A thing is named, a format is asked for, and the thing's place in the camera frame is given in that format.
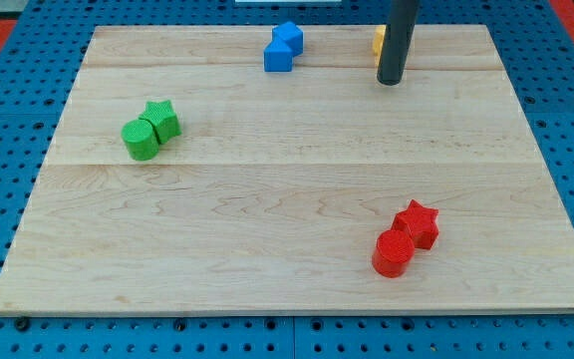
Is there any light wooden board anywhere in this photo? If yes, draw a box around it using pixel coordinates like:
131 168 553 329
0 25 574 317

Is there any red star block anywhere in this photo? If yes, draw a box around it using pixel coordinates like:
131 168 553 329
392 199 439 250

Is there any yellow block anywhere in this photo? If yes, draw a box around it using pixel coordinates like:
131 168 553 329
372 25 387 66

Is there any blue angular block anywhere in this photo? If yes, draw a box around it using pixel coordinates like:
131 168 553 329
263 39 293 72

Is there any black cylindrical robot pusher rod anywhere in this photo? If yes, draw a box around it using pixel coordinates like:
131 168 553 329
377 0 420 86

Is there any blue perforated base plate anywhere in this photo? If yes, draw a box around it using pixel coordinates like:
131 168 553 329
0 1 574 358

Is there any red cylinder block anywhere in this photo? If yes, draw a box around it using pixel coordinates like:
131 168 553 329
372 229 415 278

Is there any green star block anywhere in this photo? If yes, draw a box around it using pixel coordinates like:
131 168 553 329
139 100 181 145

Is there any blue cube block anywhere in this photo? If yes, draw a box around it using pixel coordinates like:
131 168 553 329
272 21 304 56

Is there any green cylinder block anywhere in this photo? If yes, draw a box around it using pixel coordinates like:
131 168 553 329
121 120 159 161

